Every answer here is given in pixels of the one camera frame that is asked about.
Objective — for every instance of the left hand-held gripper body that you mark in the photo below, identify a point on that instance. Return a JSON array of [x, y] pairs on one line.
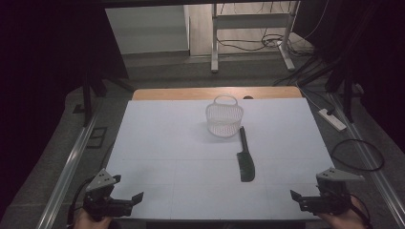
[[99, 194]]

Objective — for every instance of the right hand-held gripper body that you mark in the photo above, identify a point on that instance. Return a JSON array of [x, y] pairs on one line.
[[331, 194]]

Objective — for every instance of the white plastic basket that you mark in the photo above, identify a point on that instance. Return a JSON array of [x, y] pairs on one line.
[[224, 120]]

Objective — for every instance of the person's right hand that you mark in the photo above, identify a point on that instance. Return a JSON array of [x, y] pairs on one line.
[[344, 220]]

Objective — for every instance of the person's left hand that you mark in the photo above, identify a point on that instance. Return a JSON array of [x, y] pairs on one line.
[[89, 222]]

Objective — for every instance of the white table mat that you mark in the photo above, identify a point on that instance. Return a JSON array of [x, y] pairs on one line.
[[197, 178]]

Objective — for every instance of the white power strip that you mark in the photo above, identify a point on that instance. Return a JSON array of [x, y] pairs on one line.
[[332, 119]]

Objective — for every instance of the black tripod stand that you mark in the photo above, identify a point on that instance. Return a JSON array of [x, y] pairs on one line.
[[89, 95], [347, 89]]

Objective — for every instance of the grey board panel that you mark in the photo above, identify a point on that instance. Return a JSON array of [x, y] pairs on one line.
[[146, 29]]

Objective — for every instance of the aluminium floor rail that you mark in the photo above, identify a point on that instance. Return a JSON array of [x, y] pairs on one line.
[[366, 149], [67, 173]]

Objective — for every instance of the black floor frame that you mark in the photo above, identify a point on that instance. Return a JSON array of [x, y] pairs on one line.
[[97, 137]]

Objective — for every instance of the white metal stand frame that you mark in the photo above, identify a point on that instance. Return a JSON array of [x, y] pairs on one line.
[[216, 38]]

